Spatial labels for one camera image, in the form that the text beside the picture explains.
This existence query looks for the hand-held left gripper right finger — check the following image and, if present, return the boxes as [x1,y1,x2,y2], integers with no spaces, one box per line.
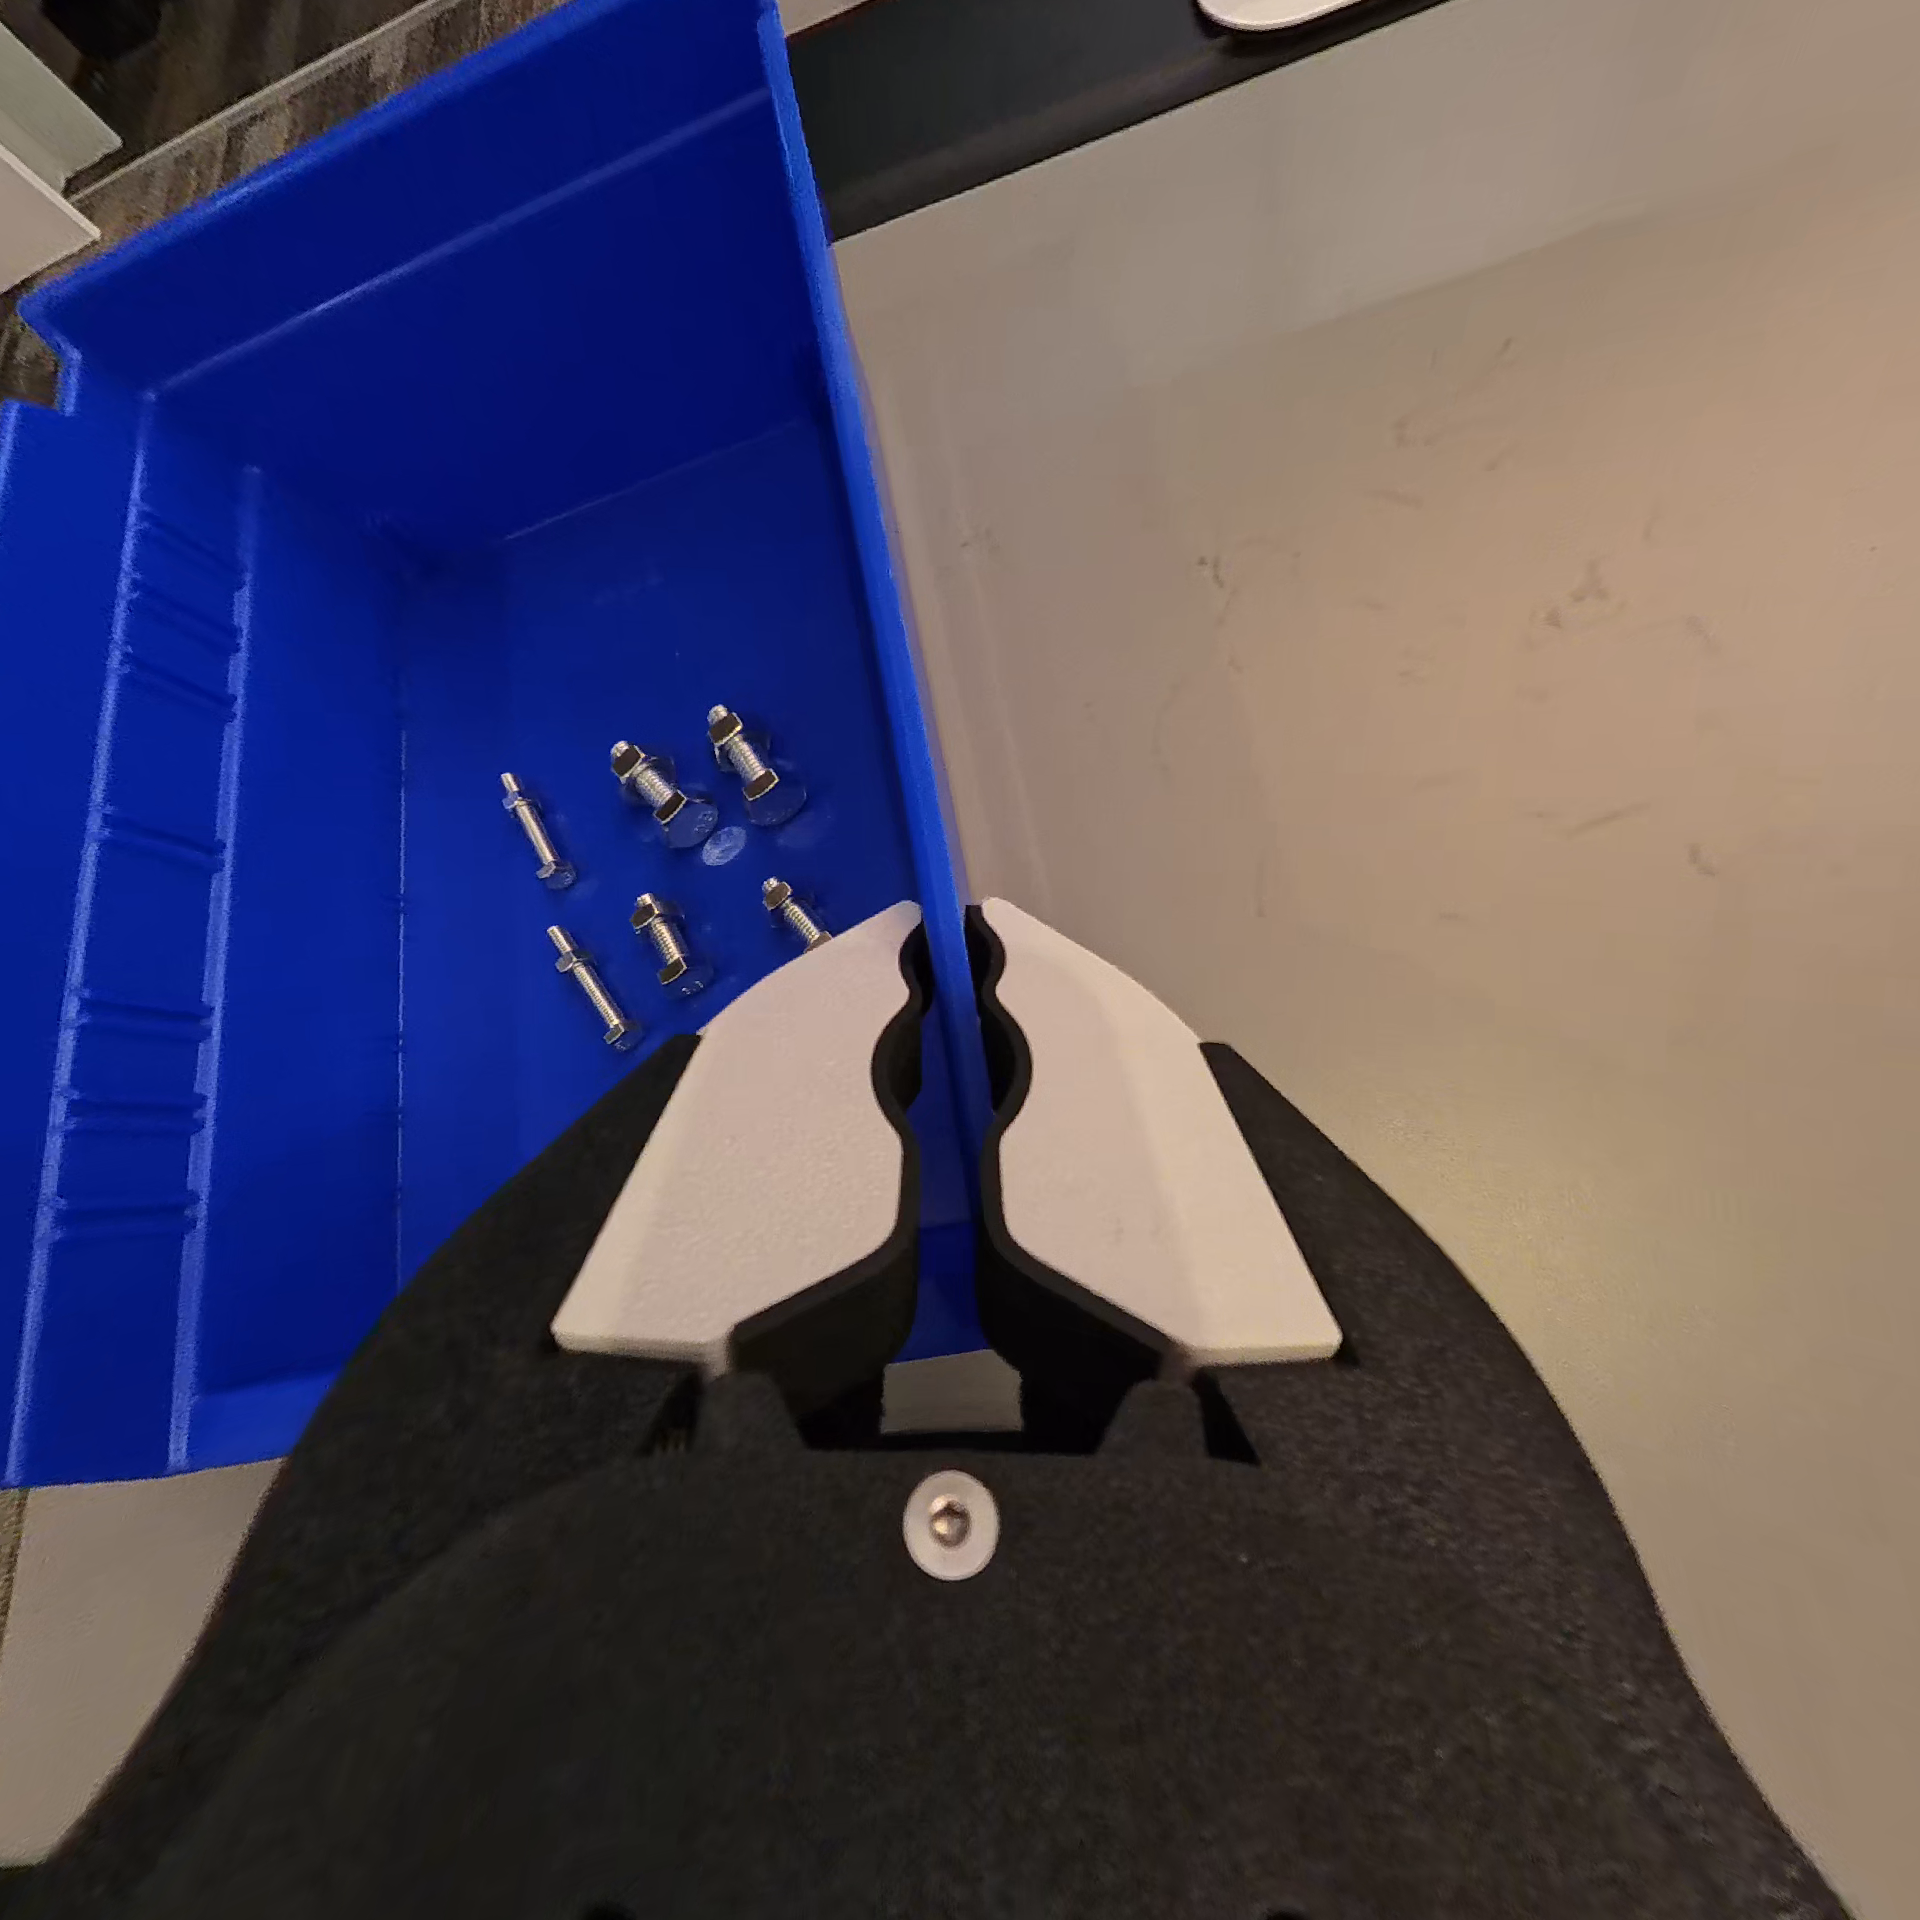
[967,896,1346,1370]

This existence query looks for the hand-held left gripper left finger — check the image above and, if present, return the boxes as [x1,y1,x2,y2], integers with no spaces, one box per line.
[551,902,933,1370]

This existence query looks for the blue plastic bin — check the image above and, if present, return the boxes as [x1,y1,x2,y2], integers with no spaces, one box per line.
[0,0,1011,1491]

